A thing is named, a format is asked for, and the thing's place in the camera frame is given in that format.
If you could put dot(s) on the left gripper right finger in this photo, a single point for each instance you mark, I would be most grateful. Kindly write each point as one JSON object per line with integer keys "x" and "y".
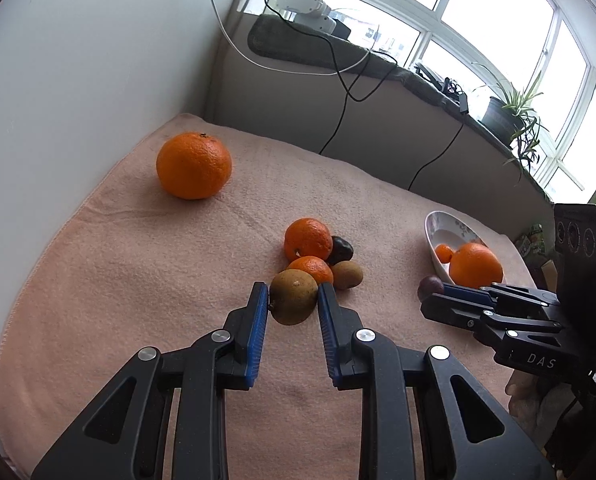
{"x": 421, "y": 407}

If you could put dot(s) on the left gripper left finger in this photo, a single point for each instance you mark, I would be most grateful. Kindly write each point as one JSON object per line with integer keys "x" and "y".
{"x": 122, "y": 432}

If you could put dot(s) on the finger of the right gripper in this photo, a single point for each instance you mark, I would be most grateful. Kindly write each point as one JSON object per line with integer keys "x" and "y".
{"x": 501, "y": 296}
{"x": 489, "y": 327}

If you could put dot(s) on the large orange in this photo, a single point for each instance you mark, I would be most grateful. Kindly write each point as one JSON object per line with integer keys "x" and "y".
{"x": 193, "y": 166}
{"x": 474, "y": 265}

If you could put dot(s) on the tiny orange kumquat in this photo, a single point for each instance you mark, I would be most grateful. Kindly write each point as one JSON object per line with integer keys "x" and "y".
{"x": 444, "y": 253}

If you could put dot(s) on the small brown kiwi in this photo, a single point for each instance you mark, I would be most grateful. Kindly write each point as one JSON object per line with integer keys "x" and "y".
{"x": 347, "y": 274}

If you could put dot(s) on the dark purple plum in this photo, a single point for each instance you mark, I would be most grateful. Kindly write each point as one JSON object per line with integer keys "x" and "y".
{"x": 342, "y": 251}

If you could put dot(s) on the brown kiwi fruit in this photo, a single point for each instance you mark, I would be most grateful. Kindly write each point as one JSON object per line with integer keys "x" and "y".
{"x": 293, "y": 295}

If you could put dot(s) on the small mandarin with stem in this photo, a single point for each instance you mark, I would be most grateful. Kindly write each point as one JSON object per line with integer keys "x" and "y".
{"x": 307, "y": 237}

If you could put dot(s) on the floral white plate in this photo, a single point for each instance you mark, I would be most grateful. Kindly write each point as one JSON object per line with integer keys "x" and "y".
{"x": 444, "y": 228}

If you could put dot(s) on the potted spider plant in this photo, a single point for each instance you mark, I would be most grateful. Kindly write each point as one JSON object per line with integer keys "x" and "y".
{"x": 512, "y": 118}

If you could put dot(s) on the pink towel mat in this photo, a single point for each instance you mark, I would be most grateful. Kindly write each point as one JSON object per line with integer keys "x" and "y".
{"x": 136, "y": 267}

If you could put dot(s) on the black device on windowsill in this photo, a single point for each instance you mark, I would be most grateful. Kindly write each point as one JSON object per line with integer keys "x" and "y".
{"x": 445, "y": 85}

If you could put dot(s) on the green windowsill mat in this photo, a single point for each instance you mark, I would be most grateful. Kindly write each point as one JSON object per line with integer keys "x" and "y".
{"x": 270, "y": 37}

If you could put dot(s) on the white power strip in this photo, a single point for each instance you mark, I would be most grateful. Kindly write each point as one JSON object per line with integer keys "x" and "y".
{"x": 314, "y": 14}

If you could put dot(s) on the black right camera box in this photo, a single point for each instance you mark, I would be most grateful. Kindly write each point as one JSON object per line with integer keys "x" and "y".
{"x": 575, "y": 243}

